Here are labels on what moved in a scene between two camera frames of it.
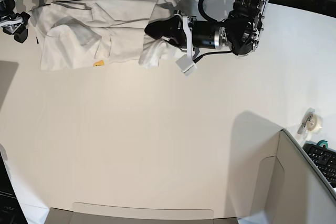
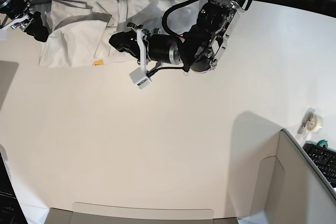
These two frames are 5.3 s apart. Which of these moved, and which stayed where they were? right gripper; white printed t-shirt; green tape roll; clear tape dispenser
Moved: right gripper
Stayed: green tape roll; white printed t-shirt; clear tape dispenser
